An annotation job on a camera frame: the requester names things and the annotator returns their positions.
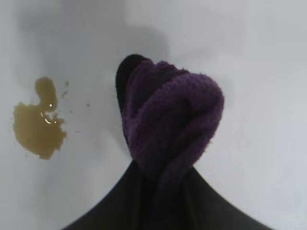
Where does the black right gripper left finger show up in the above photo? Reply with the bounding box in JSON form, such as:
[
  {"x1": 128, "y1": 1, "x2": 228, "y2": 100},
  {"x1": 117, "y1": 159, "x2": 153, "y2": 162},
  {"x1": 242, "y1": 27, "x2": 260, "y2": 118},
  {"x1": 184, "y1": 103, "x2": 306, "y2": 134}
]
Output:
[{"x1": 63, "y1": 160, "x2": 159, "y2": 230}]

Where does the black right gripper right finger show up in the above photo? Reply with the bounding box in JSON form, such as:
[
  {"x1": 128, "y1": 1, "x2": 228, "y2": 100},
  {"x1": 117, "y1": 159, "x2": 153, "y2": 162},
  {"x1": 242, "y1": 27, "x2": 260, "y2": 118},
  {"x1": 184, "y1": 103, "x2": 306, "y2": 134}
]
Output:
[{"x1": 184, "y1": 167, "x2": 267, "y2": 230}]

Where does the purple cloth with black trim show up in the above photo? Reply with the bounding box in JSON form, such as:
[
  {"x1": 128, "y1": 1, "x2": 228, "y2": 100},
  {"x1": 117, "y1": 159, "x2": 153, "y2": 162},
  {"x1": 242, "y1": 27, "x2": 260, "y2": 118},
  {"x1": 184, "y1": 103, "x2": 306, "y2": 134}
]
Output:
[{"x1": 114, "y1": 54, "x2": 225, "y2": 199}]

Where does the brown liquid spill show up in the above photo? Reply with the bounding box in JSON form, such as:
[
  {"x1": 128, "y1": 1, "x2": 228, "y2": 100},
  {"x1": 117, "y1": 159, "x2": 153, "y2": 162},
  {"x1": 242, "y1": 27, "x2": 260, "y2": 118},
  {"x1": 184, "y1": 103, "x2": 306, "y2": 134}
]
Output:
[{"x1": 11, "y1": 76, "x2": 70, "y2": 161}]

